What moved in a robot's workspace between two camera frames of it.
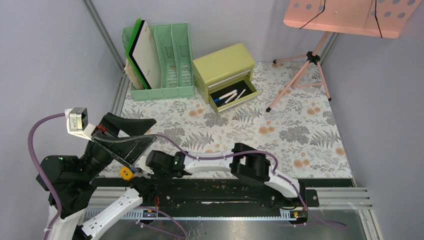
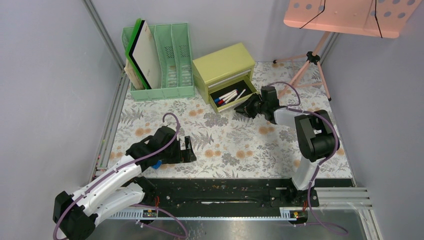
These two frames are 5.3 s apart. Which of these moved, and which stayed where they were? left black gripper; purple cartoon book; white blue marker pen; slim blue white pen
Moved: left black gripper
Stayed: purple cartoon book; slim blue white pen; white blue marker pen
